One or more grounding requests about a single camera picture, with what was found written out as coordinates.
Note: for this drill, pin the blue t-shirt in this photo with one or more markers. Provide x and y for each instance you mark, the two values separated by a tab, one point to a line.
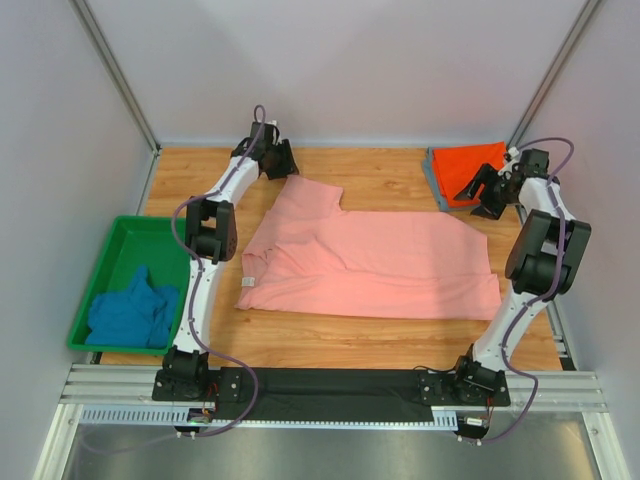
140	316

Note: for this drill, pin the green plastic tray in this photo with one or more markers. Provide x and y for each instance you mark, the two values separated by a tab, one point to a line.
134	241

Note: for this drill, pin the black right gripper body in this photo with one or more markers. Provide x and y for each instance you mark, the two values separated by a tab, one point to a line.
489	188

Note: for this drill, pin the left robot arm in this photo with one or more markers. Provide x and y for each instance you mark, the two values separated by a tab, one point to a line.
211	241

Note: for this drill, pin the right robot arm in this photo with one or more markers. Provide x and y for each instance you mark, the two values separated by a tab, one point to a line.
542	264

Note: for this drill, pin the pink t-shirt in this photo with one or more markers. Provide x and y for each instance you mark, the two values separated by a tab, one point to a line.
309	255

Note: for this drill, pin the folded orange t-shirt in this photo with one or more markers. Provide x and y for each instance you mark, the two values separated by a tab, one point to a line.
455	167

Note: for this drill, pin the folded grey t-shirt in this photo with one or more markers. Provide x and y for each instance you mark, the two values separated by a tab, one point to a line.
432	182

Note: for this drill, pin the aluminium frame rail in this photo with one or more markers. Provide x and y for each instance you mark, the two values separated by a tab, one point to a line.
558	391

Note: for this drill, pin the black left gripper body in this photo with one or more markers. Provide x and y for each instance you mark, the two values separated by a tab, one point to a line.
282	160

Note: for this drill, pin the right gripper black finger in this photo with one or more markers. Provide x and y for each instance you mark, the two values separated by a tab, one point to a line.
484	179
490	207

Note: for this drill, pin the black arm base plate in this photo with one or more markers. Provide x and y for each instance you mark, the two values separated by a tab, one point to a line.
425	386

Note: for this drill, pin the white slotted cable duct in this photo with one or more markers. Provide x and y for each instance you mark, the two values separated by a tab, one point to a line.
186	417

